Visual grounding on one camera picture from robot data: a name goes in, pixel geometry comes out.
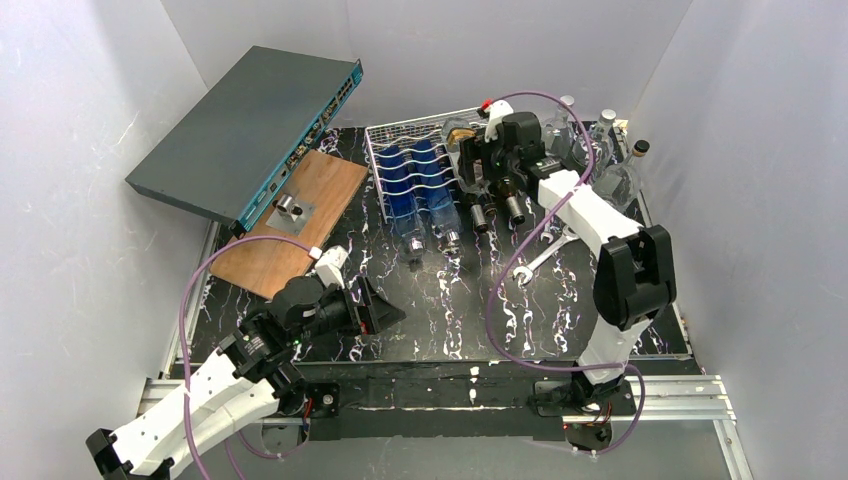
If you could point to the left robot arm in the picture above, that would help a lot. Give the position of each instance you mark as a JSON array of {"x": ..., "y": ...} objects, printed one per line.
[{"x": 249, "y": 376}]

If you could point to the blue bottle left bottom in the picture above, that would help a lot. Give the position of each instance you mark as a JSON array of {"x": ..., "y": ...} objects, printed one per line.
[{"x": 406, "y": 222}]

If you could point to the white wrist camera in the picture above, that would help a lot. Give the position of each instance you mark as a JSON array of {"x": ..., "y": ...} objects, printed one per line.
[
  {"x": 494, "y": 111},
  {"x": 328, "y": 264}
]

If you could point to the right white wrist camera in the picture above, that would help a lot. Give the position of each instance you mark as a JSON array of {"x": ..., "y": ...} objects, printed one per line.
[{"x": 494, "y": 111}]

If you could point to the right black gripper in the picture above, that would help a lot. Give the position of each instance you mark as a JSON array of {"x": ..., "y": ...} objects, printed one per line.
[{"x": 472, "y": 162}]

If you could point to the blue bottle right bottom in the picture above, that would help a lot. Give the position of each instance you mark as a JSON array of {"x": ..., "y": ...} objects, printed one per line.
[{"x": 443, "y": 215}]

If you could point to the wooden board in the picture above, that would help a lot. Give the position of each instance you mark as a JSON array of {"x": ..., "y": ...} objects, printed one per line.
[{"x": 264, "y": 267}]

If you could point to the metal plate with cylinder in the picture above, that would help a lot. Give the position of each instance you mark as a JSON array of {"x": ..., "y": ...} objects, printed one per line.
[{"x": 289, "y": 215}]

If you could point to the large silver wrench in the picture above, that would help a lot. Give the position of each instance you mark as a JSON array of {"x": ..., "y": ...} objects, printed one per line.
[{"x": 523, "y": 274}]

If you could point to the aluminium frame rail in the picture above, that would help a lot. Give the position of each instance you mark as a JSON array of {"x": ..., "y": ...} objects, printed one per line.
[{"x": 435, "y": 373}]

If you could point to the clear bottle green label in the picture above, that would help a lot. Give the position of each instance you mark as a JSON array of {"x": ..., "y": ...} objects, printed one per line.
[{"x": 557, "y": 134}]

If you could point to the grey network switch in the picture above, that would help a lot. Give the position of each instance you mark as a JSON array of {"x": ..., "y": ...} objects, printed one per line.
[{"x": 237, "y": 147}]

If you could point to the white wire wine rack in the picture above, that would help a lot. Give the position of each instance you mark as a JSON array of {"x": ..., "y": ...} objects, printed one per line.
[{"x": 404, "y": 134}]

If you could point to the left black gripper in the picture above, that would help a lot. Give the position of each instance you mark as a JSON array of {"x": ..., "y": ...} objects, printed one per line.
[{"x": 361, "y": 307}]

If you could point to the dark wine bottle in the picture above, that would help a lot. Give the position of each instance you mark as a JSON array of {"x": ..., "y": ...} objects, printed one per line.
[
  {"x": 511, "y": 199},
  {"x": 476, "y": 204}
]

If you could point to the dark wine bottle right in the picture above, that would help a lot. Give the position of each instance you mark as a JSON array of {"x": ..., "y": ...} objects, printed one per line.
[{"x": 511, "y": 199}]

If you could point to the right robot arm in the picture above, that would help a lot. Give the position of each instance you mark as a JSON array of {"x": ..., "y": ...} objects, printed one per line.
[{"x": 634, "y": 280}]

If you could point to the amber labelled bottle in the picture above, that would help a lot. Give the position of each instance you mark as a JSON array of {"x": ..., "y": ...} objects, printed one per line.
[{"x": 457, "y": 136}]

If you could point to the clear bottle blue label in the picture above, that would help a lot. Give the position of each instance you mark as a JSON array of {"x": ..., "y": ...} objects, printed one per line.
[{"x": 619, "y": 184}]

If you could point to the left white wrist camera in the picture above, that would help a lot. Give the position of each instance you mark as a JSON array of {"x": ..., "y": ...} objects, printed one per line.
[{"x": 328, "y": 264}]

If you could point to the dark wine bottle left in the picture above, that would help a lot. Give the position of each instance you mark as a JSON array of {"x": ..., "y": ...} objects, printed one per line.
[{"x": 476, "y": 204}]

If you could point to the small silver wrench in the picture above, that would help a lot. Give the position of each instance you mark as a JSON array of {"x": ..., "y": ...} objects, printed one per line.
[{"x": 550, "y": 231}]

